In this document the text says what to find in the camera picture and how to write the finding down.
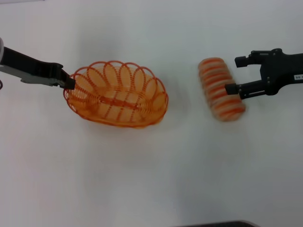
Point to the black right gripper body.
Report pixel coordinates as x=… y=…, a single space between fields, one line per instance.
x=281 y=71

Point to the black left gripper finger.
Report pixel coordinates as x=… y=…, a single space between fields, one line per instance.
x=69 y=84

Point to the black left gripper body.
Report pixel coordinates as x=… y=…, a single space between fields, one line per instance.
x=35 y=68

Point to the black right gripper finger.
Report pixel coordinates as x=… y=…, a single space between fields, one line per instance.
x=230 y=89
x=241 y=61

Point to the orange striped bread loaf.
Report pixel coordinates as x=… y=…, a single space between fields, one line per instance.
x=217 y=80

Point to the dark curved robot base edge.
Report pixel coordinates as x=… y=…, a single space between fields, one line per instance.
x=220 y=224

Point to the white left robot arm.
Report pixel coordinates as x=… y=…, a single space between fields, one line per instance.
x=1 y=49

